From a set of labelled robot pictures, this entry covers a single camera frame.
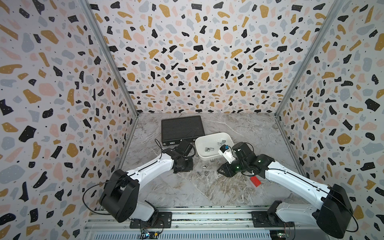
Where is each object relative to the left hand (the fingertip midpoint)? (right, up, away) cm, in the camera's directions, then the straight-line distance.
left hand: (192, 167), depth 85 cm
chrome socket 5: (+4, -5, +4) cm, 8 cm away
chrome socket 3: (+21, +13, +18) cm, 31 cm away
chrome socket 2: (+12, +8, +14) cm, 21 cm away
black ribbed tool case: (-14, +21, +19) cm, 31 cm away
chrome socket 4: (+18, +11, +18) cm, 28 cm away
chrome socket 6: (+8, -5, +4) cm, 10 cm away
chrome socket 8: (+12, +2, +10) cm, 16 cm away
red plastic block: (+36, -8, 0) cm, 37 cm away
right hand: (+15, +1, -8) cm, 17 cm away
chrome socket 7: (+8, -1, +7) cm, 11 cm away
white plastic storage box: (+9, +10, +16) cm, 21 cm away
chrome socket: (+9, +8, +14) cm, 19 cm away
